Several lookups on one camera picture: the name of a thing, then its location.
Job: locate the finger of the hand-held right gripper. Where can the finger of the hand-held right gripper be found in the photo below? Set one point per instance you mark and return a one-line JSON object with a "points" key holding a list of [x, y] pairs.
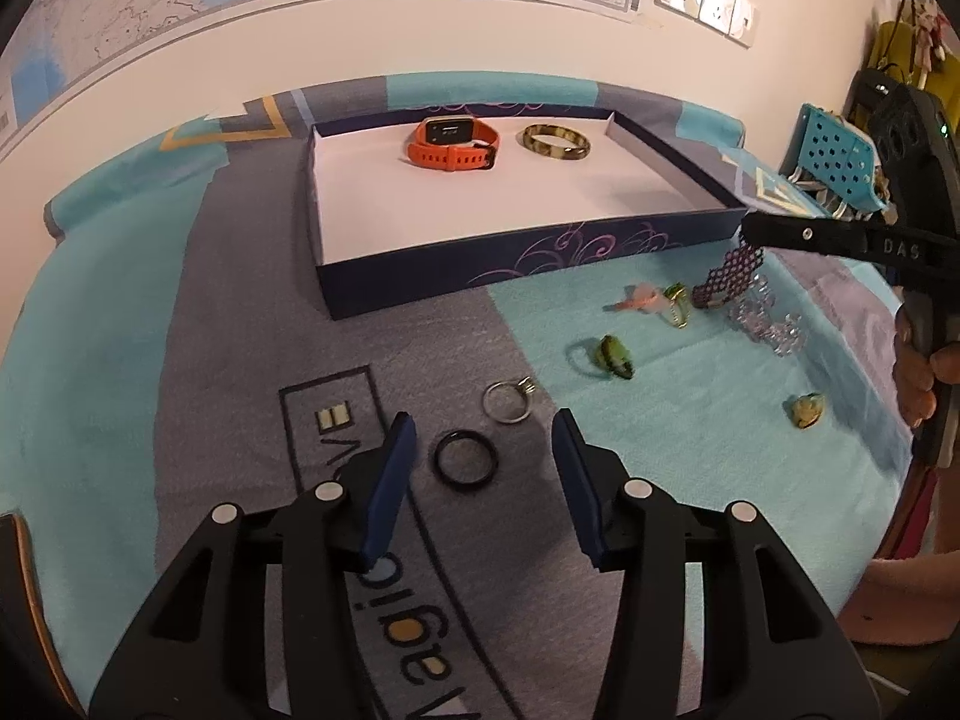
{"points": [[825, 236]]}

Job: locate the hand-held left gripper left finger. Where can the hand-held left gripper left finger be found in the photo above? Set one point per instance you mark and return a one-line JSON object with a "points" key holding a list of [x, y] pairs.
{"points": [[386, 495]]}

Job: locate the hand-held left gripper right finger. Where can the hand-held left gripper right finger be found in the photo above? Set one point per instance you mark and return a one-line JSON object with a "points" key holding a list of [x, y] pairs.
{"points": [[577, 480]]}

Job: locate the dark blue jewelry box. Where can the dark blue jewelry box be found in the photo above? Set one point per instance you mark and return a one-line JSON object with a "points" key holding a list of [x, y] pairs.
{"points": [[480, 202]]}

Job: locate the person's right hand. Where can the person's right hand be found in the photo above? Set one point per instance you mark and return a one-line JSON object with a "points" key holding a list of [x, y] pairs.
{"points": [[911, 375]]}

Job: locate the black bag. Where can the black bag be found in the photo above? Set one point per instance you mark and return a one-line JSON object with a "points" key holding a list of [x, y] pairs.
{"points": [[866, 94]]}

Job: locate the blue perforated basket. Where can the blue perforated basket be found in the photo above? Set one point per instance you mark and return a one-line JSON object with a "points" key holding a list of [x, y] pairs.
{"points": [[832, 157]]}

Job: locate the yellow bag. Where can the yellow bag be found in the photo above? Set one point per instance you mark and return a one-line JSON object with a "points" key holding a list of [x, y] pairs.
{"points": [[892, 52]]}

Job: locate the plush toy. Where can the plush toy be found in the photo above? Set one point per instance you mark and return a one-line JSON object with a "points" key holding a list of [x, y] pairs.
{"points": [[930, 34]]}

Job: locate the teal grey printed tablecloth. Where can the teal grey printed tablecloth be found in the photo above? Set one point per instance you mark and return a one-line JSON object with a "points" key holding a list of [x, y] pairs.
{"points": [[112, 390]]}

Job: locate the yellow brown bangle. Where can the yellow brown bangle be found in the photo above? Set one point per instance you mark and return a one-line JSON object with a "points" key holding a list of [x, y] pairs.
{"points": [[536, 146]]}

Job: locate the person's leg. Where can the person's leg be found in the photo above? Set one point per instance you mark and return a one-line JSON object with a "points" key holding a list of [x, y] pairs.
{"points": [[900, 600]]}

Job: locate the orange smartwatch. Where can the orange smartwatch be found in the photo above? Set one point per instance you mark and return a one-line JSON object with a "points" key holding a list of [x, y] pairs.
{"points": [[442, 154]]}

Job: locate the wall map poster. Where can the wall map poster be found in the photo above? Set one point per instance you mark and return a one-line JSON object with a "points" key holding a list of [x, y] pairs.
{"points": [[75, 37]]}

